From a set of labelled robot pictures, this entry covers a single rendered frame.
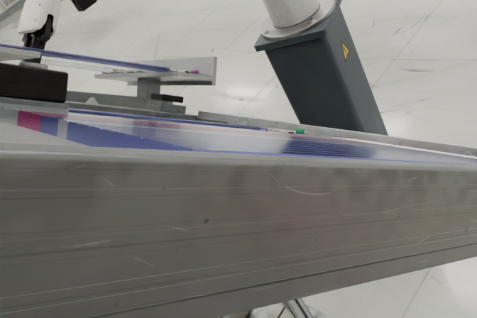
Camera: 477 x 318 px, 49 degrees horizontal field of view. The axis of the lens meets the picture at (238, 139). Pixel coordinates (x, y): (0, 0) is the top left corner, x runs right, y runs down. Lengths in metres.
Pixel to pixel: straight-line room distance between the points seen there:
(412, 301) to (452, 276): 0.12
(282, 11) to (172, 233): 1.07
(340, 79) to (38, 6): 0.70
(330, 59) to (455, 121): 0.79
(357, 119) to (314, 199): 1.11
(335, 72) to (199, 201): 1.09
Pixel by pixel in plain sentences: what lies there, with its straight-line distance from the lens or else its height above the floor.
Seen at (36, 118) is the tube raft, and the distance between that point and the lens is 0.38.
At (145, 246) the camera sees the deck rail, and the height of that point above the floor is 1.09.
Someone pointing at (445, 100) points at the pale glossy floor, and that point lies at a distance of 2.04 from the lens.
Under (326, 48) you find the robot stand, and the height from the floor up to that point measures 0.65.
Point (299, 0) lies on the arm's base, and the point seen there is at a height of 0.76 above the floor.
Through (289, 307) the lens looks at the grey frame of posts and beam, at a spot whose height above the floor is 0.11.
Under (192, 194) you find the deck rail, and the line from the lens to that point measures 0.18.
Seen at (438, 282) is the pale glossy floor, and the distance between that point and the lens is 1.49.
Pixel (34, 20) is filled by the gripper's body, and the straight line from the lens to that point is 1.23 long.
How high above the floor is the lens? 1.20
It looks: 31 degrees down
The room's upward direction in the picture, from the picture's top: 30 degrees counter-clockwise
